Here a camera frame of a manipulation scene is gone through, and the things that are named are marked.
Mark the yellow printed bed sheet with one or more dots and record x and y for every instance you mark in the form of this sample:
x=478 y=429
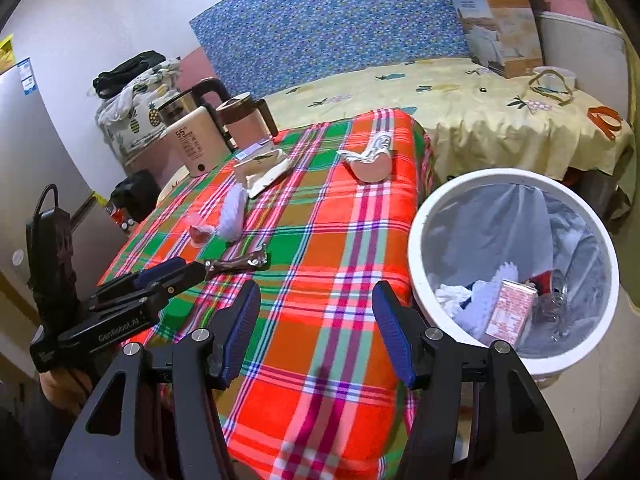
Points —
x=475 y=125

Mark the grey refrigerator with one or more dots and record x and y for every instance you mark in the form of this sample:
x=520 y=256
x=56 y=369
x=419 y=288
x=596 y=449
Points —
x=40 y=135

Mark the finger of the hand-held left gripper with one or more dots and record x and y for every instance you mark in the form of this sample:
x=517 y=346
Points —
x=165 y=266
x=185 y=275

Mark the clear plastic bottle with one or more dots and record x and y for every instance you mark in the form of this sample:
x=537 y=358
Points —
x=550 y=305

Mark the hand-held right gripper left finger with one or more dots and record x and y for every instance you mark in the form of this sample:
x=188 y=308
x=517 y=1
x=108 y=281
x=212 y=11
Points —
x=240 y=335

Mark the pink lidded jug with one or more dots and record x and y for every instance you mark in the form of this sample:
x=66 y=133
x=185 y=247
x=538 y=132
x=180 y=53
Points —
x=247 y=125

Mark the grey plastic bin liner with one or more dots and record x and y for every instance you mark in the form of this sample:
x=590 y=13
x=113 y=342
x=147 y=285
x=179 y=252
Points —
x=575 y=240

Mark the black floor appliance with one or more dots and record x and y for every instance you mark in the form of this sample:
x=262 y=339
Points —
x=137 y=192

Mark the blue floral headboard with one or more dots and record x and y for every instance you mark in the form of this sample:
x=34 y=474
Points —
x=325 y=25

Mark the white round trash bin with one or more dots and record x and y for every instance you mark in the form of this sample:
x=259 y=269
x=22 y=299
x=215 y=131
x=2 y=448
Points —
x=416 y=260

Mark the pink cabinet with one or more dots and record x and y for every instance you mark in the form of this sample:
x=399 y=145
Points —
x=150 y=162

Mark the white tissue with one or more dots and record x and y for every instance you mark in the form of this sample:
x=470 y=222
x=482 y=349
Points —
x=480 y=300

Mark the white bowl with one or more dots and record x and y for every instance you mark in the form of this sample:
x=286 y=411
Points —
x=565 y=77

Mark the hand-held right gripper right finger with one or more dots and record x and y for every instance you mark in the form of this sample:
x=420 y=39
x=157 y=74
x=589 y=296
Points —
x=395 y=340

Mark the pineapple print cloth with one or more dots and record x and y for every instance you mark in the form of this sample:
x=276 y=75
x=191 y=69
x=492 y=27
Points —
x=140 y=120

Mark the red carton box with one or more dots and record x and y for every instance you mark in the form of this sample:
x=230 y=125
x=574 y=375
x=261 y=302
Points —
x=510 y=310

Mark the black bag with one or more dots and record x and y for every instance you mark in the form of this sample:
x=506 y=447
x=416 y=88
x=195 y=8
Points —
x=130 y=72

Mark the shiny brown wrapper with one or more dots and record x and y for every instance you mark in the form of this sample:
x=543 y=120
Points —
x=240 y=260

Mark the small white flat box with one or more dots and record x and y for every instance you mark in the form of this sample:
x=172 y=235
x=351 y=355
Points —
x=265 y=170

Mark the black power strip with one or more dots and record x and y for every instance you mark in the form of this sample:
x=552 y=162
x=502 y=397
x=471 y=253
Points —
x=50 y=250

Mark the beige electric kettle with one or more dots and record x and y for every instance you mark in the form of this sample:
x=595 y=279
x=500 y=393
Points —
x=197 y=145

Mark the red green plaid tablecloth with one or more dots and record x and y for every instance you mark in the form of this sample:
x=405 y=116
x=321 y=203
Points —
x=325 y=300

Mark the white panel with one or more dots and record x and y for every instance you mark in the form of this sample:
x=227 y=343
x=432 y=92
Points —
x=575 y=40

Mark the small clear plastic cup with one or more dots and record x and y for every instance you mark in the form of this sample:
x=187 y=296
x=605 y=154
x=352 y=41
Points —
x=201 y=234

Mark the printed cardboard box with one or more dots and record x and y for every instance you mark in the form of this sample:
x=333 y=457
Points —
x=510 y=30

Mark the steel electric kettle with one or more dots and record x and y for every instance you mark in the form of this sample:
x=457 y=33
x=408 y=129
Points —
x=175 y=107

